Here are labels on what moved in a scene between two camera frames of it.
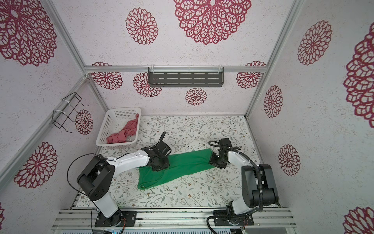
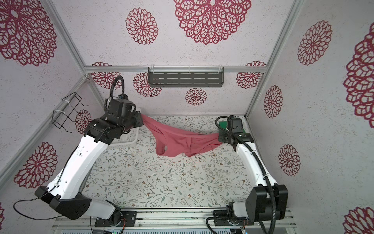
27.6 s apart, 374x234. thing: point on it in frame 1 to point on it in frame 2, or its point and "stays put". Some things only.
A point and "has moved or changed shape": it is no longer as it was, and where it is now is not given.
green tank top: (178, 164) to (223, 124)
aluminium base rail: (173, 219) stays put
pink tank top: (130, 128) has moved or changed shape
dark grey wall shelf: (186, 76) stays put
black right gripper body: (216, 160) to (224, 136)
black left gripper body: (163, 163) to (135, 121)
